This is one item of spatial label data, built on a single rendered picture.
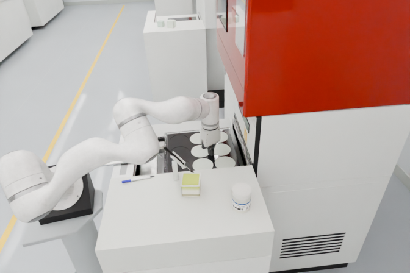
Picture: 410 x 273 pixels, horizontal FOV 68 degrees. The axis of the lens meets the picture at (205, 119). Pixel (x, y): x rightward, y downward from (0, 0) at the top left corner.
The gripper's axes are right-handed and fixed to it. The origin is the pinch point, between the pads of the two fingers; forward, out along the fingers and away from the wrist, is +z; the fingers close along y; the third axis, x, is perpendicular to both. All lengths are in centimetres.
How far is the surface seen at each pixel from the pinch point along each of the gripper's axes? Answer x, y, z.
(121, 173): -10.1, 43.1, -3.2
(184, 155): -8.4, 10.5, 2.4
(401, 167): 38, -170, 82
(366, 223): 59, -62, 47
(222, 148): 0.2, -7.2, 2.3
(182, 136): -22.6, 2.5, 2.4
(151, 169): -11.9, 27.8, 4.4
